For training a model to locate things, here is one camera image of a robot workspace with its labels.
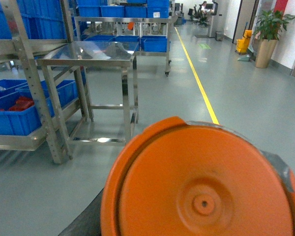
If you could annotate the blue bin with red parts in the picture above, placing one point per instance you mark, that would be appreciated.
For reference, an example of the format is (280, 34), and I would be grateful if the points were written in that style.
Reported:
(17, 123)

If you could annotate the tall potted plant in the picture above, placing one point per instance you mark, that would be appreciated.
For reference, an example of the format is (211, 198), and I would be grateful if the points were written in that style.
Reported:
(268, 28)

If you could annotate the small steel table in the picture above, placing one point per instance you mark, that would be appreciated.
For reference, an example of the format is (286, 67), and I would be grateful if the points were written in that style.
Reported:
(106, 77)

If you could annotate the yellow mop bucket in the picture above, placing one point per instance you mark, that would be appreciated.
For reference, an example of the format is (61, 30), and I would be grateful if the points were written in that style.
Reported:
(242, 44)

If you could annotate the orange cylinder cap 4680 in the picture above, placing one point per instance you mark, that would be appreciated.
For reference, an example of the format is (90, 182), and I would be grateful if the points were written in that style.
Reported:
(182, 178)

